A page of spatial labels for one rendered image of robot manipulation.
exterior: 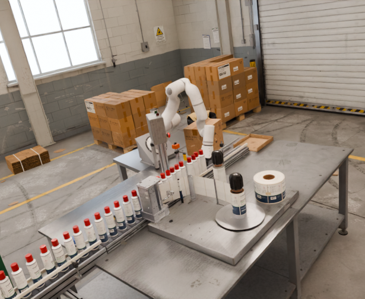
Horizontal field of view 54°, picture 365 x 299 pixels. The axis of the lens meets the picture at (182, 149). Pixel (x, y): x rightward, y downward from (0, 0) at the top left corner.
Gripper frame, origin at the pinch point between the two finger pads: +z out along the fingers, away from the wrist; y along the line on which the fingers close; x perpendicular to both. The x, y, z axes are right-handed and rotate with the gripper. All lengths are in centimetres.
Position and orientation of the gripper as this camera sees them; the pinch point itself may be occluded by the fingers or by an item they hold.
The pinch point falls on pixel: (206, 164)
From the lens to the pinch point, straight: 290.1
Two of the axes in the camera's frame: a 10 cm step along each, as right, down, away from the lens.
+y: 7.4, 1.3, -6.6
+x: 6.6, -0.4, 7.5
